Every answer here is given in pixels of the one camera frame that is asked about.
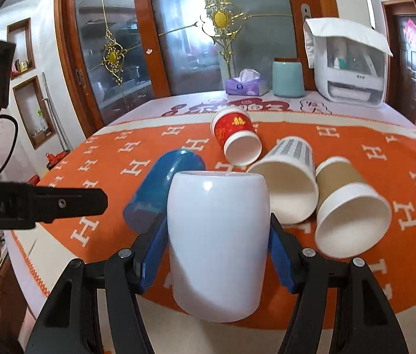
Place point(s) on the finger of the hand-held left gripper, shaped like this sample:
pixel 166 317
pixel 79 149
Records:
pixel 64 202

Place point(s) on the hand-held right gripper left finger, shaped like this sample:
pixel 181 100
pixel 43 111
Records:
pixel 151 261

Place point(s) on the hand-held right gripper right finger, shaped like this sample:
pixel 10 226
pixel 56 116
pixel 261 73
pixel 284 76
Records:
pixel 281 261

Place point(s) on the white ceramic cup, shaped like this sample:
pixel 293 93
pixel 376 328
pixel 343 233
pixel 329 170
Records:
pixel 217 243

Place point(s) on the blue plastic cup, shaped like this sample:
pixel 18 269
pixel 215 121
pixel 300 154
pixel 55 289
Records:
pixel 156 188

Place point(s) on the grey striped paper cup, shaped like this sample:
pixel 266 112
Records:
pixel 289 180

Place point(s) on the brown paper cup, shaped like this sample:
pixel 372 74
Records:
pixel 348 210

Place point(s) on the red paper cup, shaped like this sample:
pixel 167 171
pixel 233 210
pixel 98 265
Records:
pixel 235 136

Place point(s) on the orange patterned tablecloth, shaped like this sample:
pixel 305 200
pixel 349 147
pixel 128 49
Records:
pixel 340 147

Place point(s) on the purple tissue box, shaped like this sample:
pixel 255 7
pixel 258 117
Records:
pixel 246 84

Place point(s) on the teal canister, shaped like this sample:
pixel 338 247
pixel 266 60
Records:
pixel 287 78

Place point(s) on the wooden glass sliding door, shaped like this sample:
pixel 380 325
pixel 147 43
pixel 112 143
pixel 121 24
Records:
pixel 178 37

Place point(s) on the white countertop appliance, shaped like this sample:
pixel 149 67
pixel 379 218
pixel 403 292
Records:
pixel 351 70

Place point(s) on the white cloth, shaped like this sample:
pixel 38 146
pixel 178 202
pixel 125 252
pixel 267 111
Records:
pixel 344 33

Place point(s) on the wooden wall niche shelf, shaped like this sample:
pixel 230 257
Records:
pixel 22 49
pixel 34 112

